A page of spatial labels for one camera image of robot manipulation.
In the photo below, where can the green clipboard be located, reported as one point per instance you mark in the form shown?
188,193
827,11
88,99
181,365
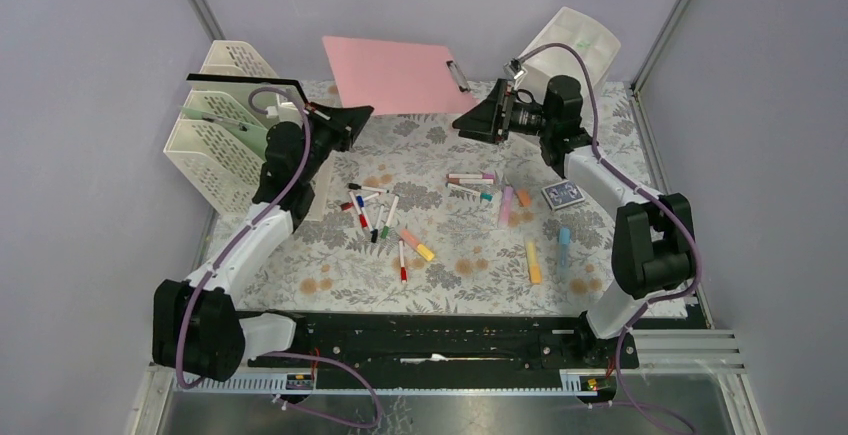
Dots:
254,137

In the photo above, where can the green capped marker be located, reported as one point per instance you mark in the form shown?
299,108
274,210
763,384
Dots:
390,217

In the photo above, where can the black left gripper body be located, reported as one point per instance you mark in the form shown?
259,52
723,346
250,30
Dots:
325,136

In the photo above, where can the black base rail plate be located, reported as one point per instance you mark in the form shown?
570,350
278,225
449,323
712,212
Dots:
432,352

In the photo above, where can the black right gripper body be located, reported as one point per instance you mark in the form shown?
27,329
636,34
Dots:
526,117

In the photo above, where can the pink clipboard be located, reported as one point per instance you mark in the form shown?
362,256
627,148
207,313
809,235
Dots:
397,78

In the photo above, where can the black tipped marker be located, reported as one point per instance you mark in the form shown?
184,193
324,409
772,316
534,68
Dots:
377,224

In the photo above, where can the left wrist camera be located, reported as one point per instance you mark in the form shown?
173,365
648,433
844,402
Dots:
284,113

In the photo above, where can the red marker pen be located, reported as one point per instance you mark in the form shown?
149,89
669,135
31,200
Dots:
402,263

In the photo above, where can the teal capped marker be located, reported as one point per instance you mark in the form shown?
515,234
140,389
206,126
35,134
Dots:
480,196

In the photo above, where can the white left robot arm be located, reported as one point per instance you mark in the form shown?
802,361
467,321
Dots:
197,329

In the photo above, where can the blue playing card box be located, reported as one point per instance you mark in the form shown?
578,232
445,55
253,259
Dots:
562,195

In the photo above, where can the floral patterned table mat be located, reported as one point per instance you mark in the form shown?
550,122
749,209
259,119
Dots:
479,268

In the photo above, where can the blue capped marker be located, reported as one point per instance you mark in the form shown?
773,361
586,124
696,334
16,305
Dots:
363,199

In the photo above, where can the yellow orange highlighter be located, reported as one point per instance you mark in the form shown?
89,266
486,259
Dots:
532,260

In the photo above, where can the purple capped marker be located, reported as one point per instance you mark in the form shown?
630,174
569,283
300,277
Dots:
487,177

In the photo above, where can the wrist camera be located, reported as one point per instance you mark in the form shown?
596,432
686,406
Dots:
284,113
514,70

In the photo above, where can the blue highlighter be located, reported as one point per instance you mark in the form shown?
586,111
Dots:
563,245

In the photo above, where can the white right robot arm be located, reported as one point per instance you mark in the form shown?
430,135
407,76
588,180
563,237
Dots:
654,255

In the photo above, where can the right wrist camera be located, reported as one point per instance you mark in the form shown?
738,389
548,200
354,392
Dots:
514,70

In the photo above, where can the white binder folder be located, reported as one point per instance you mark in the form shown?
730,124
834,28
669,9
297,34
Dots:
239,87

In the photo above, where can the pink yellow highlighter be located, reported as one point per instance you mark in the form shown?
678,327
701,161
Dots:
419,247

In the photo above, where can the white perforated file rack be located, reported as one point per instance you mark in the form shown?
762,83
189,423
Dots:
221,168

